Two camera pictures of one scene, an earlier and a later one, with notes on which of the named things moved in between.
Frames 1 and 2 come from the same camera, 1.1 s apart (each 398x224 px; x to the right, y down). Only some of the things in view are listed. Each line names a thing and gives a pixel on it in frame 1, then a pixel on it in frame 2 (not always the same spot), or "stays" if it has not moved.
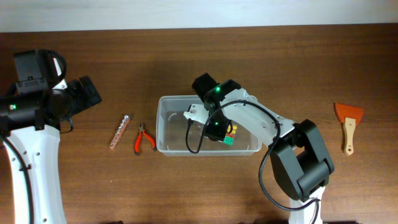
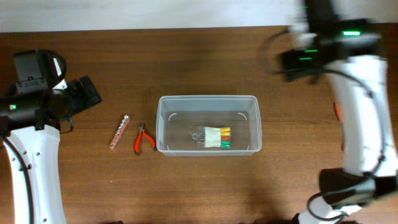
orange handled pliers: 142,132 stays
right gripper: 216,132 → 301,56
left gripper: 84,101 stays
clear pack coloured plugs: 230,137 → 210,137
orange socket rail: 120,130 stays
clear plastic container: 171,127 stays
